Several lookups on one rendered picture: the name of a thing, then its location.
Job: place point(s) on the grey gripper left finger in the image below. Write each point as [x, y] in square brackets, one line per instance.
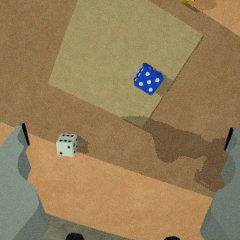
[22, 215]

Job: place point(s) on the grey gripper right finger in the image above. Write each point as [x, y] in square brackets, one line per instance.
[222, 219]

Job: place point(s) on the white die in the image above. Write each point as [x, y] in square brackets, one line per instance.
[67, 145]

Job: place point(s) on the tan square mat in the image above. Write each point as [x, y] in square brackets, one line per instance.
[105, 45]

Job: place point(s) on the blue die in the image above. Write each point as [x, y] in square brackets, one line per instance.
[148, 79]

